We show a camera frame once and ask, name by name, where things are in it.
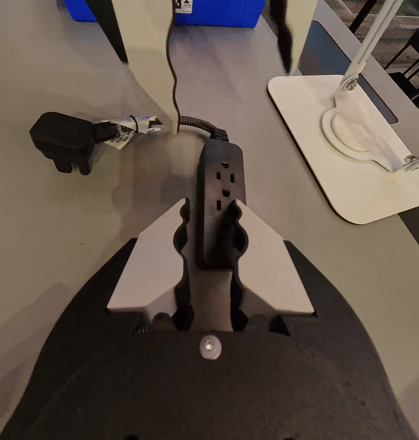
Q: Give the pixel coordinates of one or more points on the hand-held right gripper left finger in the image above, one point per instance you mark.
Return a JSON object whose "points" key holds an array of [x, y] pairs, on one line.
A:
{"points": [[147, 271]]}

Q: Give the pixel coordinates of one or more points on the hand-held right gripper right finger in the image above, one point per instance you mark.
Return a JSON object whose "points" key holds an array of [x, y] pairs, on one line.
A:
{"points": [[274, 275]]}

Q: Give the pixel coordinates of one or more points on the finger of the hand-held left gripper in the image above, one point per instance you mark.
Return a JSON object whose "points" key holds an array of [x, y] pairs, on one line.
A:
{"points": [[300, 24], [147, 51]]}

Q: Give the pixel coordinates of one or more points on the blue plastic bin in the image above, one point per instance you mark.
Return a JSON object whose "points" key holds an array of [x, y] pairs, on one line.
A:
{"points": [[223, 13]]}

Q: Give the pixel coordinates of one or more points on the black power strip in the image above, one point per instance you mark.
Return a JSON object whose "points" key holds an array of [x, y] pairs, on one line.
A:
{"points": [[209, 192]]}

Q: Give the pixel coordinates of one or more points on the black flat strip plug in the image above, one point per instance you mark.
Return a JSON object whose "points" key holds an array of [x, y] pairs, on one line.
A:
{"points": [[58, 137]]}

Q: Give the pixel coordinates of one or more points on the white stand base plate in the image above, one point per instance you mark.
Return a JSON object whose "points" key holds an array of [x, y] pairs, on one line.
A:
{"points": [[298, 113]]}

